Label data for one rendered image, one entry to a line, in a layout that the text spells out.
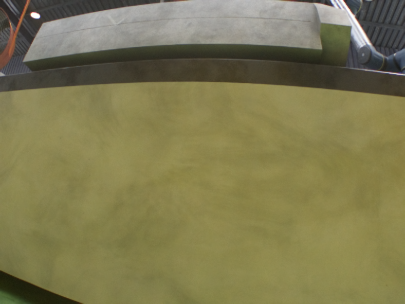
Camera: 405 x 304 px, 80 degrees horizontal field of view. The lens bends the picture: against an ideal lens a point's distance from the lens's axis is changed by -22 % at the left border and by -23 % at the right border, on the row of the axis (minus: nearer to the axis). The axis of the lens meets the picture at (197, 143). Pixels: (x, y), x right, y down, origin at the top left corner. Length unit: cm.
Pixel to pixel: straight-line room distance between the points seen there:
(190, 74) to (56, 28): 59
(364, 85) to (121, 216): 69
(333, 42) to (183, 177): 54
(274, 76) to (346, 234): 41
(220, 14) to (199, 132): 36
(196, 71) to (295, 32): 29
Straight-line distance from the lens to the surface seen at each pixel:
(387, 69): 174
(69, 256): 84
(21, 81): 110
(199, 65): 77
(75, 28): 107
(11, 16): 1624
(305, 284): 70
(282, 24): 84
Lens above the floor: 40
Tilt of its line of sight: 12 degrees up
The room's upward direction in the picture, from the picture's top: 6 degrees clockwise
